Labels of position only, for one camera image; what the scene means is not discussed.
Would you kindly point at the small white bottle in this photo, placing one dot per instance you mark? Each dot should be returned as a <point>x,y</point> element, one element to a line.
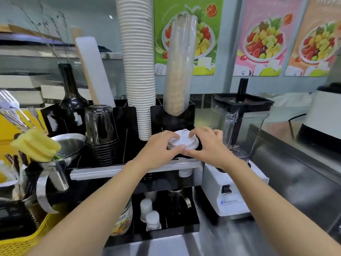
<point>146,207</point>
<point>153,221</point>

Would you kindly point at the black glass bottle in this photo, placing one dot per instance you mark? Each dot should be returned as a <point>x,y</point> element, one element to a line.
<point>70,93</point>

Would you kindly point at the green fruit poster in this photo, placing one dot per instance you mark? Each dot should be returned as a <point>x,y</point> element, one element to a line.
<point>210,37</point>

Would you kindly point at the person's left thumb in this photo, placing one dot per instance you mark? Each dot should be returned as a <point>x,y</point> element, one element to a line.
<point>177,150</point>

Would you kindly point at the dried twigs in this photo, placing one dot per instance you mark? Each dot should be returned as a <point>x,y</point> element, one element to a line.
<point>53,29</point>

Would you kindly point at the steel pitcher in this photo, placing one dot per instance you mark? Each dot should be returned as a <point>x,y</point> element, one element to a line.
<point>42,181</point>

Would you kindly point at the small steel fork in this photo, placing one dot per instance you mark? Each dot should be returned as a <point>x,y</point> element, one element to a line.
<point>36,117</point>

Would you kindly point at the white wrapped straw pack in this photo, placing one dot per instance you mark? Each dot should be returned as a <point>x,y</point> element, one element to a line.
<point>96,71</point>

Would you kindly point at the large steel fork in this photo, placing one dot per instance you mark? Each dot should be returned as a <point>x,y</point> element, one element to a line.
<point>10,106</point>

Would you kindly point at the person's right middle finger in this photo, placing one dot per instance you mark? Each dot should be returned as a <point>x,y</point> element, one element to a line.
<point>217,131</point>

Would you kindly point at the person's left forearm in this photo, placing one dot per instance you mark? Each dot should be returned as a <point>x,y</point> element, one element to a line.
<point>93,207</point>

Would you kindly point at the yellow board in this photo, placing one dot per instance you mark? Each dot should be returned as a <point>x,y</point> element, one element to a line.
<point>8,135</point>

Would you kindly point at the yellow plastic basket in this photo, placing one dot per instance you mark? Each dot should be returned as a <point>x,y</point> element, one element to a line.
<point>24,242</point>

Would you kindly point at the white blender base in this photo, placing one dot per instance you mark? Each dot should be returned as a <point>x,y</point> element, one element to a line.
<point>231,191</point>

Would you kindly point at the pink fruit poster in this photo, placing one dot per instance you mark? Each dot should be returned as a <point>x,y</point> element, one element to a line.
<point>266,37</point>

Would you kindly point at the person's right hand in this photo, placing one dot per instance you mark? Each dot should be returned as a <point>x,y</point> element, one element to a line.
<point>213,149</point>

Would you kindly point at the clear blender jar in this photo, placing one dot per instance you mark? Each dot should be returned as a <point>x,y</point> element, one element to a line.
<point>239,125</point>

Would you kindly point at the black acrylic cup organizer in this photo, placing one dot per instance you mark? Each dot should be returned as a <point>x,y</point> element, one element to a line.
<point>127,125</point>

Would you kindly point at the black blender tamper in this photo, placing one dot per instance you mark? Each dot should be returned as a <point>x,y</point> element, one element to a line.
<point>242,90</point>

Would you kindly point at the person's right forearm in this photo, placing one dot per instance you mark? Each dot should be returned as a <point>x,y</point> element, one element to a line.
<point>269,207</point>

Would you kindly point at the white plastic bag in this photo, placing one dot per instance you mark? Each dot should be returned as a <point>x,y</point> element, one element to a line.
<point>293,103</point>

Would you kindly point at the person's left hand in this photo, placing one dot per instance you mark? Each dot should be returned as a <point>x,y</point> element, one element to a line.
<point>154,150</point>

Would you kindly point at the orange fruit poster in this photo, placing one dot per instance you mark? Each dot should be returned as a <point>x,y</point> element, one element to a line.
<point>319,39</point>

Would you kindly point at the stack of white paper cups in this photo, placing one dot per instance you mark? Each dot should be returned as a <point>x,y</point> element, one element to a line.
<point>138,63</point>

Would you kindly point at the stack of black cups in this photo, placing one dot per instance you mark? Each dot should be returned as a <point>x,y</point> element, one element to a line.
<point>102,130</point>

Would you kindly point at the person's right thumb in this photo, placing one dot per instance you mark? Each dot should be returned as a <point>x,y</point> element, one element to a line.
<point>193,153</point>

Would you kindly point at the white countertop appliance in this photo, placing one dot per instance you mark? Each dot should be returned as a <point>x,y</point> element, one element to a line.
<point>325,111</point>

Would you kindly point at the labelled sauce bottle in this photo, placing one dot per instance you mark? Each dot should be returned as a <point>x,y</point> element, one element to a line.
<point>122,221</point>

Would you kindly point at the clear sleeve of plastic lids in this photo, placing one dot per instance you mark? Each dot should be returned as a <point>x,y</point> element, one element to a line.
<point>177,77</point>

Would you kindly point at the steel funnel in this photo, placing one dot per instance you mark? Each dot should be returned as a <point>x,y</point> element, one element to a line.
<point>68,146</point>

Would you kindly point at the dark paper cup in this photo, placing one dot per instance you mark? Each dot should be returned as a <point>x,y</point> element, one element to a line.
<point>170,147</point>

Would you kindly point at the silver metal ledge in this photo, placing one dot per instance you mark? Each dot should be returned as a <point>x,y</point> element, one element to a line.
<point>106,171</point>

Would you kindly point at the yellow sponge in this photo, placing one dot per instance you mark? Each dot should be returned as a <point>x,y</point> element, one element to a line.
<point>36,145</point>

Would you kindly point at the white plastic cup lid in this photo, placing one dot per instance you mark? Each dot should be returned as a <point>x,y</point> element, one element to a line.
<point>184,139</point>

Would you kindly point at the wooden wall shelf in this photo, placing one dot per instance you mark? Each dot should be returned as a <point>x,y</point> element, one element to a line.
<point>26,33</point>

